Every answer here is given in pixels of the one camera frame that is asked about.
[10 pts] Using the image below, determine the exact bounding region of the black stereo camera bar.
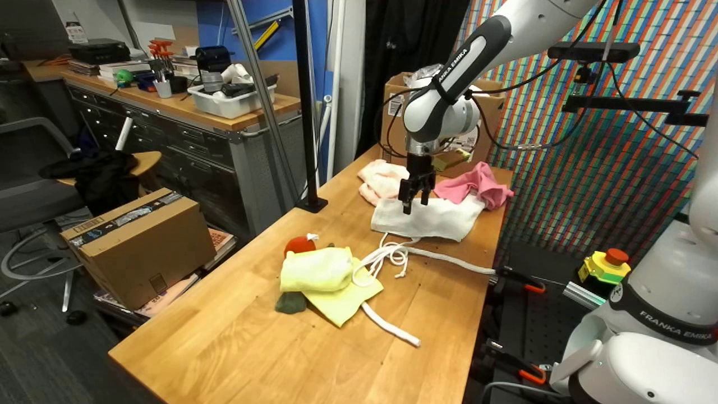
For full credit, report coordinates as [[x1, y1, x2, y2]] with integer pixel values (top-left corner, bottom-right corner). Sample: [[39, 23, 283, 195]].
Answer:
[[545, 40, 641, 64]]

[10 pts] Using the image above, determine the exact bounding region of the orange black clamp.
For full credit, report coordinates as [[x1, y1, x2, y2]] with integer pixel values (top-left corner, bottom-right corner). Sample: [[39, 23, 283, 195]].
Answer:
[[484, 340, 553, 389], [496, 265, 548, 298]]

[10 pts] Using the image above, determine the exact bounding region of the wooden stool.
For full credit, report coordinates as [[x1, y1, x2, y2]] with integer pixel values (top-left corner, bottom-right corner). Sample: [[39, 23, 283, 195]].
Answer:
[[55, 148, 165, 188]]

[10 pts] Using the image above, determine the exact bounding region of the cardboard box with black tape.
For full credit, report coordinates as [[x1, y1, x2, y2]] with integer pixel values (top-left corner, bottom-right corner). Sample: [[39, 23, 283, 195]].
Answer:
[[58, 187, 217, 313]]

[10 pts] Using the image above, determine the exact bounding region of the light pink towel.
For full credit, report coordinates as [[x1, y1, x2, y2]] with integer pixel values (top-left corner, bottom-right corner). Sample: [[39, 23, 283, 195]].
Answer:
[[355, 157, 412, 208]]

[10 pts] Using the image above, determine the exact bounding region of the cardboard box with white label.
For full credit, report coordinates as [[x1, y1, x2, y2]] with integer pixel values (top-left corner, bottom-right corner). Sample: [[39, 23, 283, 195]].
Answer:
[[381, 69, 509, 177]]

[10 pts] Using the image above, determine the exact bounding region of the wooden top workbench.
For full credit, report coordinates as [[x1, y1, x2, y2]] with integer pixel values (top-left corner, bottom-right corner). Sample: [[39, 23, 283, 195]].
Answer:
[[20, 59, 309, 239]]

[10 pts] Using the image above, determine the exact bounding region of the flat black device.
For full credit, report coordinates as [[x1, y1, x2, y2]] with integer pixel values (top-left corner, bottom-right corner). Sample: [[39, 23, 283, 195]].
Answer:
[[69, 40, 132, 65]]

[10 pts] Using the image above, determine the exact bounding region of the green plush leaf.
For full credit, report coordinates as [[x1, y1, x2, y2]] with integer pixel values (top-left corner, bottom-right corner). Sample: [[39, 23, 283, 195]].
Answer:
[[273, 290, 309, 317]]

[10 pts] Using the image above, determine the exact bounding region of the black jacket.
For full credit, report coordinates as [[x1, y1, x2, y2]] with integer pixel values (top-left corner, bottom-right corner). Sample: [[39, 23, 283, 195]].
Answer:
[[39, 148, 142, 220]]

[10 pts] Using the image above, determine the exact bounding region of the yellow green cloth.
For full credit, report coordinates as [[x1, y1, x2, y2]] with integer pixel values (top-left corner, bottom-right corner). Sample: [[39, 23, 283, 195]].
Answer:
[[279, 246, 386, 331]]

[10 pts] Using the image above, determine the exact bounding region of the white rope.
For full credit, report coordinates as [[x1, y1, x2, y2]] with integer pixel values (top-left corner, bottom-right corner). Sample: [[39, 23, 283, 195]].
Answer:
[[349, 231, 500, 351]]

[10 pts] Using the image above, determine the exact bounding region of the yellow red emergency stop button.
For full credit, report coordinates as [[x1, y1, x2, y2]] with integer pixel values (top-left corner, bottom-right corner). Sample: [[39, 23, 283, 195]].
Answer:
[[577, 246, 632, 288]]

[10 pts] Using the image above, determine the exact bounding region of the black vertical pole with base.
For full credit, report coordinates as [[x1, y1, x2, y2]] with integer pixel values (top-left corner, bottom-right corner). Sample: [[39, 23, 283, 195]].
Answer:
[[289, 0, 329, 215]]

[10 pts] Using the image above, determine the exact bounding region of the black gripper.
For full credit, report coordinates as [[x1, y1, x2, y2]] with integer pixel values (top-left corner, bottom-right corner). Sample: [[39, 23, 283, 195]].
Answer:
[[398, 151, 442, 219]]

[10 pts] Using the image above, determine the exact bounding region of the grey office chair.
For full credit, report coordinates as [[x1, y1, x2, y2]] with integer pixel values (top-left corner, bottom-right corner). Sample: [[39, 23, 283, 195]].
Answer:
[[0, 115, 85, 234]]

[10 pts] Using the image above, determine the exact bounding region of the silver diagonal pole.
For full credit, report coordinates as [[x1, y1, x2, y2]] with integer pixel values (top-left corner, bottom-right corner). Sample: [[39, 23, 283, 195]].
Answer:
[[223, 0, 301, 220]]

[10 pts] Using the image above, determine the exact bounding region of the magenta cloth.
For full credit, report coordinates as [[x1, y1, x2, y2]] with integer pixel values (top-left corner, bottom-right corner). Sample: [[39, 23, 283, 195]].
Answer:
[[434, 159, 517, 213]]

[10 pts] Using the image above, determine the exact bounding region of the white towel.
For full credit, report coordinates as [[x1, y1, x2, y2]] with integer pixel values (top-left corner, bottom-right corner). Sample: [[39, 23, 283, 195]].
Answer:
[[370, 191, 490, 246]]

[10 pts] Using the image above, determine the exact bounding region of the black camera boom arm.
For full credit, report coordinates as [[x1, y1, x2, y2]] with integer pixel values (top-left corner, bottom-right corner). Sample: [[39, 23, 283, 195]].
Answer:
[[561, 87, 718, 131]]

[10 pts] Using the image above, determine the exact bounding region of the red orange toy figure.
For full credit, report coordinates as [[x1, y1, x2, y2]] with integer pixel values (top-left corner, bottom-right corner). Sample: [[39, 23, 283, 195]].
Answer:
[[145, 38, 175, 64]]

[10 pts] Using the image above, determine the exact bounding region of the red plush tomato toy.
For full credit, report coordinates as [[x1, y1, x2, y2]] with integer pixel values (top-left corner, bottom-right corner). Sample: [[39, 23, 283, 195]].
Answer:
[[283, 234, 322, 259]]

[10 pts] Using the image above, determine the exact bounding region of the white plastic bin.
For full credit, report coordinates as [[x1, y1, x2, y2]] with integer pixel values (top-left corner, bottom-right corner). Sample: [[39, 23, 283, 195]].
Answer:
[[187, 78, 279, 121]]

